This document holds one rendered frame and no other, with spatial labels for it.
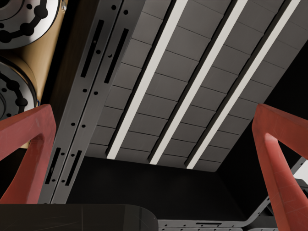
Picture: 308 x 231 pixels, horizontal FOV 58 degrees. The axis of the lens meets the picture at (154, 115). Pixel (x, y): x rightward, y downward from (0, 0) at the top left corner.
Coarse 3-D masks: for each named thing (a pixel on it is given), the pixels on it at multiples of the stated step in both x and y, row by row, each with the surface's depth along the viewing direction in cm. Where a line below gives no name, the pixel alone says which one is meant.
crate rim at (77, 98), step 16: (112, 0) 18; (96, 16) 19; (112, 16) 19; (96, 32) 21; (96, 48) 20; (80, 64) 20; (96, 64) 21; (80, 80) 21; (80, 96) 22; (64, 112) 22; (80, 112) 23; (64, 128) 23; (64, 144) 24; (64, 160) 25; (48, 176) 27; (48, 192) 27
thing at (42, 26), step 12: (36, 0) 23; (48, 0) 23; (24, 12) 23; (36, 12) 24; (48, 12) 24; (0, 24) 24; (12, 24) 24; (24, 24) 24; (36, 24) 24; (48, 24) 24; (0, 36) 24; (12, 36) 24; (24, 36) 24; (36, 36) 25; (0, 48) 24; (12, 48) 25
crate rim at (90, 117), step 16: (128, 0) 19; (144, 0) 19; (128, 16) 19; (112, 32) 20; (128, 32) 20; (112, 48) 20; (96, 80) 21; (112, 80) 22; (96, 96) 22; (96, 112) 23; (80, 128) 23; (80, 144) 24; (80, 160) 25; (304, 160) 36; (64, 176) 26; (64, 192) 27; (256, 208) 40; (160, 224) 35; (176, 224) 36; (192, 224) 37; (208, 224) 39; (224, 224) 40; (240, 224) 41
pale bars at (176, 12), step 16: (176, 0) 29; (240, 0) 31; (288, 0) 33; (176, 16) 30; (224, 16) 32; (288, 16) 34; (160, 32) 31; (224, 32) 32; (272, 32) 34; (160, 48) 31; (208, 48) 34; (256, 48) 36; (208, 64) 34; (256, 64) 36; (144, 80) 33; (192, 80) 36; (240, 80) 38; (192, 96) 36; (128, 112) 35; (176, 112) 37; (224, 112) 40; (208, 128) 42; (112, 144) 37; (160, 144) 40; (192, 160) 44
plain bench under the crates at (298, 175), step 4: (304, 164) 81; (300, 168) 81; (304, 168) 82; (296, 172) 82; (300, 172) 83; (304, 172) 83; (296, 176) 83; (300, 176) 84; (304, 176) 85; (304, 180) 86
